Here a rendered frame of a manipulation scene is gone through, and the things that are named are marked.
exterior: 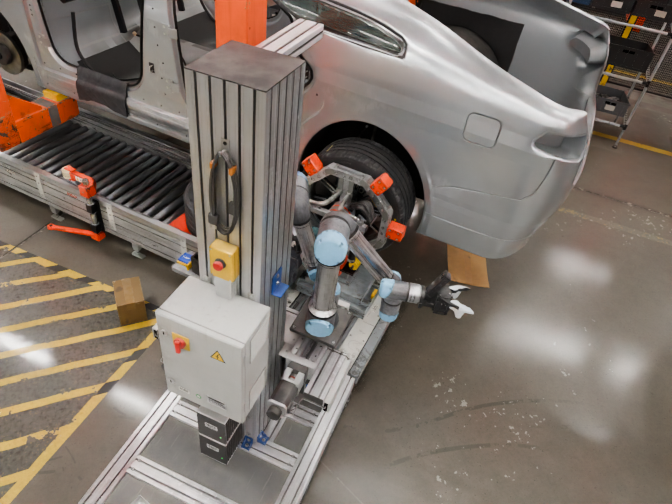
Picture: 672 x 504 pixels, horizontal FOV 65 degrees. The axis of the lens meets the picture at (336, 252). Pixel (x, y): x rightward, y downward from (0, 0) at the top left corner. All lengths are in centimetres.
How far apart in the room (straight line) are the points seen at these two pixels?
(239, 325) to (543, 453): 206
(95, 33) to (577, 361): 413
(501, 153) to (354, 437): 167
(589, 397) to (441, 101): 206
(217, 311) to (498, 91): 162
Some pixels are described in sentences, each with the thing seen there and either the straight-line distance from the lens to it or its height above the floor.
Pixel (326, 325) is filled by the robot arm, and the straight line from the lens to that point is 213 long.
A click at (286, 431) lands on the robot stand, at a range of 280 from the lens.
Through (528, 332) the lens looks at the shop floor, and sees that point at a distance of 388.
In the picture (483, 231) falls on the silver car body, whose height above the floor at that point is 92.
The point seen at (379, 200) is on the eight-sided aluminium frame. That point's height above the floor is 103.
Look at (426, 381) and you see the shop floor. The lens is 336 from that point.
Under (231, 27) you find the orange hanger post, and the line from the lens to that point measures 247.
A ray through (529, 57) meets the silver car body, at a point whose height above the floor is 129.
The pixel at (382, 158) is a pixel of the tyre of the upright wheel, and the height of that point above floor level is 116.
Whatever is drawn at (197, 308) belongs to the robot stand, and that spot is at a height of 123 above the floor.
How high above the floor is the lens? 264
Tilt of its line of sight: 41 degrees down
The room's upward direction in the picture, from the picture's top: 9 degrees clockwise
